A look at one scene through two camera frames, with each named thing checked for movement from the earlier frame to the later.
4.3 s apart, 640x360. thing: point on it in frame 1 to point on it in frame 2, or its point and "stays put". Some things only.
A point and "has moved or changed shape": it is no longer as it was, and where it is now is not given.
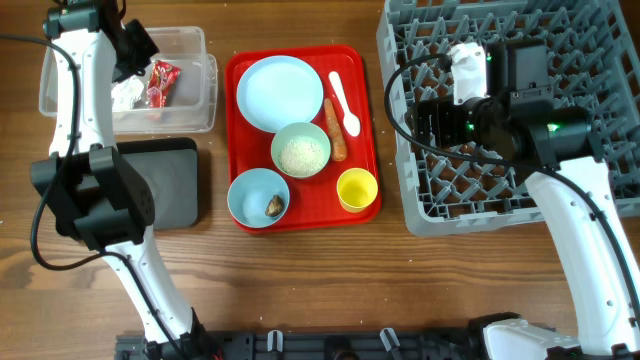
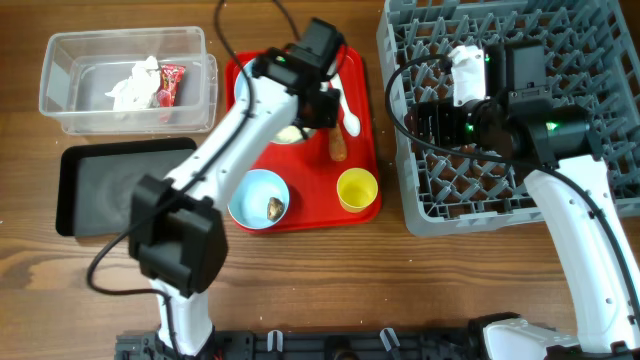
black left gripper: x=148 y=48 to x=329 y=117
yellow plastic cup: x=356 y=188 stays put
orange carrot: x=338 y=145 stays put
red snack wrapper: x=161 y=80 has moved or changed shape
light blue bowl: x=250 y=193 stays put
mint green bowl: x=300 y=150 has moved or changed shape
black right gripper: x=441 y=111 stays put
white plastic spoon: x=351 y=122 stays put
